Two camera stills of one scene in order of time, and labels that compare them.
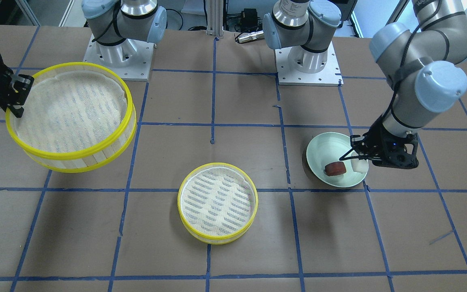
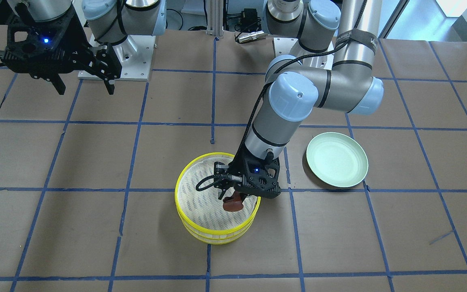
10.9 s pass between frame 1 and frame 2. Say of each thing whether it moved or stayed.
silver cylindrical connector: stayed
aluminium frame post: stayed
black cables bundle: stayed
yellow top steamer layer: moved
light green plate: stayed
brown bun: moved
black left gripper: moved
